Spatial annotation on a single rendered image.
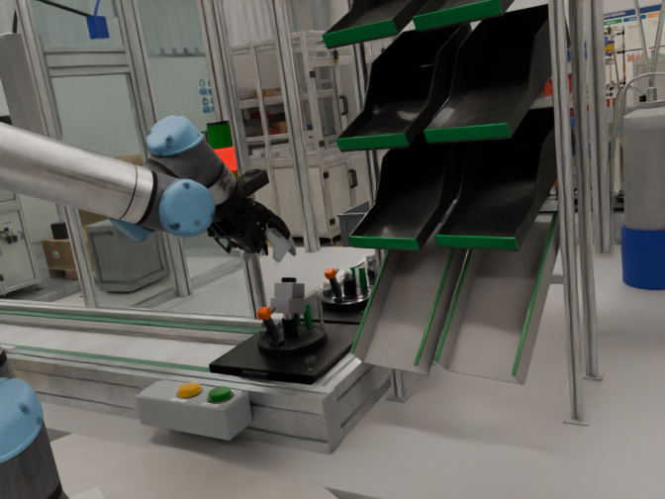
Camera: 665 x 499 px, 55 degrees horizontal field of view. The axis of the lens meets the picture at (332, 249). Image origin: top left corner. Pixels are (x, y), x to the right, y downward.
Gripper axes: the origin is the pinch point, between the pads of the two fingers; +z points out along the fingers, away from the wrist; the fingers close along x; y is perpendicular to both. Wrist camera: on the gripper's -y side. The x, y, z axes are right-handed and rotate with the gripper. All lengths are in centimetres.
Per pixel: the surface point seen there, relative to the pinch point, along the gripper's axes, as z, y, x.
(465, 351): 6.8, 15.4, 38.1
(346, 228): 150, -114, -88
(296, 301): 8.0, 7.1, 2.2
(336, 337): 17.9, 9.4, 7.3
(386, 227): -5.5, -0.5, 24.8
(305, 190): 74, -77, -60
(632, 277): 69, -38, 55
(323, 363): 10.0, 18.6, 11.1
